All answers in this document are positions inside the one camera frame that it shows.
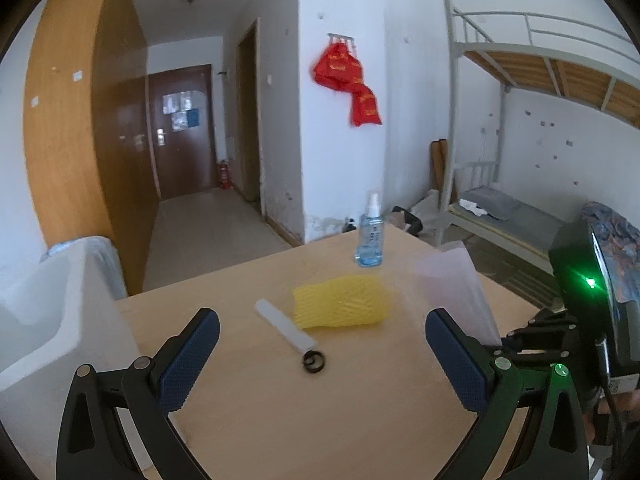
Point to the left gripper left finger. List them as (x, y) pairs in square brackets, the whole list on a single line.
[(92, 443)]

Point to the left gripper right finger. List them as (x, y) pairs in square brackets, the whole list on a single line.
[(552, 442)]

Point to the clear zip plastic bag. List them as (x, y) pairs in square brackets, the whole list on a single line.
[(450, 281)]

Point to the yellow foam fruit net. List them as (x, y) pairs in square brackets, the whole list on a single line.
[(351, 300)]

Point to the person's right hand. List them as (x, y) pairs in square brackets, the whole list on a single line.
[(627, 405)]

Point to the grey bed mattress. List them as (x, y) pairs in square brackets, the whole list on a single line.
[(509, 217)]

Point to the white styrofoam box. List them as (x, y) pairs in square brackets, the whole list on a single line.
[(59, 317)]

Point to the blue spray bottle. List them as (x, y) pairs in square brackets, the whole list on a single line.
[(369, 252)]

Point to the white foam tube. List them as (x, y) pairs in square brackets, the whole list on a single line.
[(298, 339)]

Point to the red fire extinguisher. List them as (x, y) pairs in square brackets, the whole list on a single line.
[(224, 175)]

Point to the wooden wardrobe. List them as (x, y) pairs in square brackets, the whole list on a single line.
[(85, 129)]

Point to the dark brown entrance door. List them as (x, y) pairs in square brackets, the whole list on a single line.
[(183, 133)]

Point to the metal bunk bed frame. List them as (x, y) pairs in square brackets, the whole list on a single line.
[(544, 108)]

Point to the side doorway frame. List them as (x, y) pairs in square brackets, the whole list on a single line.
[(248, 117)]

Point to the wall coat hook rack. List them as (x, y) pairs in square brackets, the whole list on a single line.
[(348, 41)]

